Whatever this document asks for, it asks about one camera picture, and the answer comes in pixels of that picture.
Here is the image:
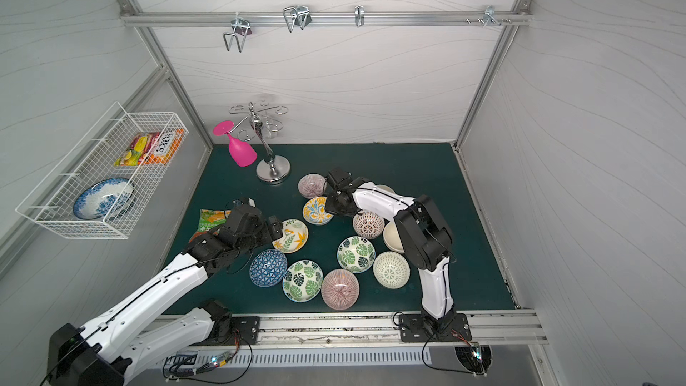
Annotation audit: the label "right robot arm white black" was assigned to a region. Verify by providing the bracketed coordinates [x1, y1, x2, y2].
[325, 167, 455, 332]

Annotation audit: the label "white wire wall basket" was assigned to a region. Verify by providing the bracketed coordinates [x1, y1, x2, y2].
[15, 103, 189, 239]

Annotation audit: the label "double metal hook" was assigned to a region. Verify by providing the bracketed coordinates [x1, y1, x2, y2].
[223, 13, 252, 53]
[282, 5, 312, 33]

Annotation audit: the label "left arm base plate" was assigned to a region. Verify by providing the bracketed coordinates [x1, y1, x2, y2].
[207, 316, 261, 346]

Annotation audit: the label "aluminium top rail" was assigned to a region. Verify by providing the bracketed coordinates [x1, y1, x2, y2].
[117, 0, 533, 29]

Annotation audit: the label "pink striped bowl front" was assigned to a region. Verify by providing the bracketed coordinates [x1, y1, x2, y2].
[321, 269, 360, 311]

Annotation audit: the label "green leaf bowl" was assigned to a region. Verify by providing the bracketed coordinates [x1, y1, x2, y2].
[336, 236, 376, 274]
[282, 260, 323, 303]

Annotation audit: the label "pink striped bowl far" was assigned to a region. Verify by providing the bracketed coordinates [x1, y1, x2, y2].
[298, 173, 327, 199]

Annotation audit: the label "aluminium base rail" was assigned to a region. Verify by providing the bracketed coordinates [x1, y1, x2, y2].
[106, 309, 550, 353]

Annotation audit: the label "colourful snack packet in basket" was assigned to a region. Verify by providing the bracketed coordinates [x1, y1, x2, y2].
[114, 129, 185, 167]

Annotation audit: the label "green table mat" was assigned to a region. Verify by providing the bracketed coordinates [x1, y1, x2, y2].
[164, 143, 516, 316]

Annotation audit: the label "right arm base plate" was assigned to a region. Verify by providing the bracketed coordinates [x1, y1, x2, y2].
[396, 312, 473, 343]

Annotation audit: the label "cream bowl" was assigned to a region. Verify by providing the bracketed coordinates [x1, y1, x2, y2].
[376, 184, 396, 194]
[382, 222, 405, 254]

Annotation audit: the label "green leaf bowl front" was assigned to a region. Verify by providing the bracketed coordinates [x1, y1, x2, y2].
[282, 260, 323, 303]

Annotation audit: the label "blue floral bowl in basket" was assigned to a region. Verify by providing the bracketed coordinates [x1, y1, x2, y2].
[73, 178, 135, 221]

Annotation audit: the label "double metal hook left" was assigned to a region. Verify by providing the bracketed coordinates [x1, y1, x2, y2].
[223, 13, 252, 53]

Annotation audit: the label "yellow leaf pattern bowl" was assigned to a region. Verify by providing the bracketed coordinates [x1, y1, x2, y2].
[273, 219, 309, 254]

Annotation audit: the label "pink plastic wine glass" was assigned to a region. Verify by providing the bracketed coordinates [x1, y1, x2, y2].
[213, 121, 257, 167]

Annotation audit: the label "left black cable bundle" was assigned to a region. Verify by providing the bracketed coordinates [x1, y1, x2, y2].
[161, 331, 253, 385]

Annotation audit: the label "blue triangle pattern bowl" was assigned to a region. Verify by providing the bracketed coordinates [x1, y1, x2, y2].
[248, 249, 288, 288]

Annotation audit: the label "red lattice pattern bowl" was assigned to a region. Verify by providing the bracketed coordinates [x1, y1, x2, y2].
[353, 211, 385, 239]

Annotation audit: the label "pink striped bowl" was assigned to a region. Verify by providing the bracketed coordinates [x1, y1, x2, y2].
[298, 173, 327, 199]
[321, 269, 360, 311]

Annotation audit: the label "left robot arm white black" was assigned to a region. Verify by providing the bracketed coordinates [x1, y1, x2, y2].
[44, 199, 282, 385]

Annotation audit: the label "green lattice pattern bowl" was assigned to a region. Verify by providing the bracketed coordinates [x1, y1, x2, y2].
[373, 251, 411, 290]

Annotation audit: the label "chrome glass holder stand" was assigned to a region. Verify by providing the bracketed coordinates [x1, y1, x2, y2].
[229, 102, 291, 185]

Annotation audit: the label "yellow blue flower bowl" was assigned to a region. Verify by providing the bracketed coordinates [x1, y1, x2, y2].
[302, 197, 334, 226]

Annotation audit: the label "right black cable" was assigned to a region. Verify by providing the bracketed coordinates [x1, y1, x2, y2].
[392, 307, 489, 376]

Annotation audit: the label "green snack packet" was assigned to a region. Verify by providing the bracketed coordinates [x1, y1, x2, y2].
[189, 209, 230, 241]

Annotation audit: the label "double metal hook middle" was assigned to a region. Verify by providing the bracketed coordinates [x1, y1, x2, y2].
[282, 5, 312, 33]

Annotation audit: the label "single metal hook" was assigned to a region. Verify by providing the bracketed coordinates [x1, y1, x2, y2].
[354, 5, 364, 28]

